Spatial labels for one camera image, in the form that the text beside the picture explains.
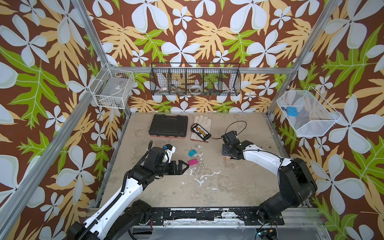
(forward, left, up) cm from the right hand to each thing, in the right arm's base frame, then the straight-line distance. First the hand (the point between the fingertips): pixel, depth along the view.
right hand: (226, 149), depth 92 cm
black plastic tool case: (+23, +42, -3) cm, 48 cm away
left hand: (-14, +27, +9) cm, 32 cm away
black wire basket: (+40, +19, +25) cm, 51 cm away
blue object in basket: (+14, -37, +19) cm, 44 cm away
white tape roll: (+36, +19, +20) cm, 45 cm away
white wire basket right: (+8, -44, +22) cm, 49 cm away
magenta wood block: (-5, +21, -7) cm, 23 cm away
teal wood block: (+1, +22, -5) cm, 22 cm away
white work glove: (+27, +11, -5) cm, 29 cm away
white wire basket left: (+26, +68, +28) cm, 78 cm away
